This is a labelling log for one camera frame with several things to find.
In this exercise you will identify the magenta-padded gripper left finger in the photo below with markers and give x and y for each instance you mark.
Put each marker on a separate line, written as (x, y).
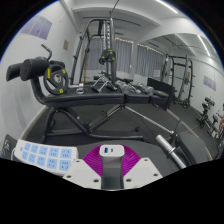
(80, 171)

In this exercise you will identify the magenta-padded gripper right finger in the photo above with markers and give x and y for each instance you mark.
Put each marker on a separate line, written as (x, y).
(143, 171)

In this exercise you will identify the white charger block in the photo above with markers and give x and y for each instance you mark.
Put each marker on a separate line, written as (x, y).
(112, 166)

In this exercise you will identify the chrome barbell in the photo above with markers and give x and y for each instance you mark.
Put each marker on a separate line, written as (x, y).
(170, 150)

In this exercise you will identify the white power strip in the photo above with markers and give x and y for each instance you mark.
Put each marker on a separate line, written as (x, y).
(46, 156)

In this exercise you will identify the black padded bench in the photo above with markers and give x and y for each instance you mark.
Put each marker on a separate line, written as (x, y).
(193, 146)

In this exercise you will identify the black weight bench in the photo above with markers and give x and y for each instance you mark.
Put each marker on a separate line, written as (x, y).
(86, 98)

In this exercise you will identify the black padded seat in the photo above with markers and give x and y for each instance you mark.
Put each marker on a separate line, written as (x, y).
(11, 141)

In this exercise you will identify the chrome dumbbell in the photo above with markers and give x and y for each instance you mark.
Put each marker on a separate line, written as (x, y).
(124, 87)
(146, 89)

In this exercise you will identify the dumbbell rack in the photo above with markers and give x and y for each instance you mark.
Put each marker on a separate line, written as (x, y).
(206, 111)

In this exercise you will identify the person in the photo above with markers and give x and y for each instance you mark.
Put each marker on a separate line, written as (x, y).
(220, 118)

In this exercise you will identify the black yellow weight plate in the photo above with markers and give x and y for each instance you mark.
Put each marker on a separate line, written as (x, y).
(56, 79)
(107, 57)

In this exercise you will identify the black power rack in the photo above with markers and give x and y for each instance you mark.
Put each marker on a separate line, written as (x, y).
(188, 80)

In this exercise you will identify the grey curtain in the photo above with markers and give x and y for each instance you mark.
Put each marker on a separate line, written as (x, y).
(123, 55)
(150, 61)

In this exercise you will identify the ceiling light strip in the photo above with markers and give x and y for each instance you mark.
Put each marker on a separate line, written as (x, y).
(204, 45)
(166, 6)

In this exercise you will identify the small white wall sign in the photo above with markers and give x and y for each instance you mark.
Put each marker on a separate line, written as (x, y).
(156, 73)

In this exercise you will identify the purple wall poster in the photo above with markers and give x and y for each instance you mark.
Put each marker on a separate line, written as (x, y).
(209, 82)
(36, 27)

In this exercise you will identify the brown wall board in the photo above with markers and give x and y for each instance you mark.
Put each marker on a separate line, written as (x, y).
(65, 45)

